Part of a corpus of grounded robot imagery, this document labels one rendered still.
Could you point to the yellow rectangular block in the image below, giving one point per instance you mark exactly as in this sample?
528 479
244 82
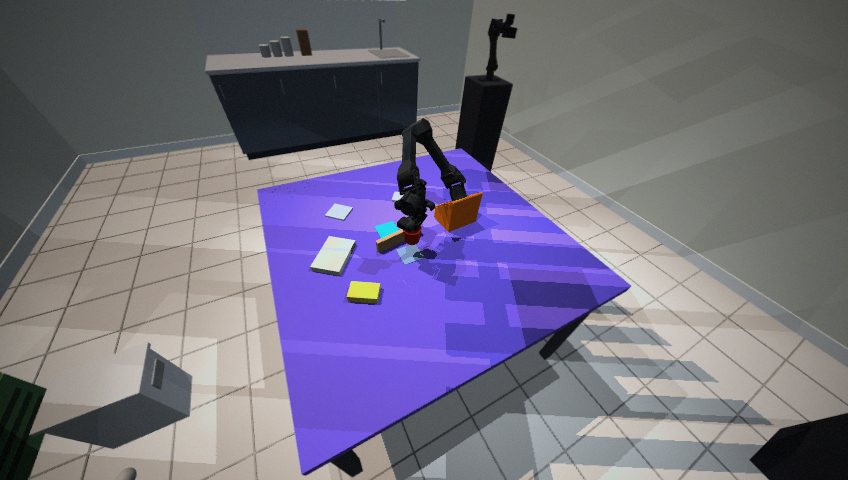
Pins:
365 292

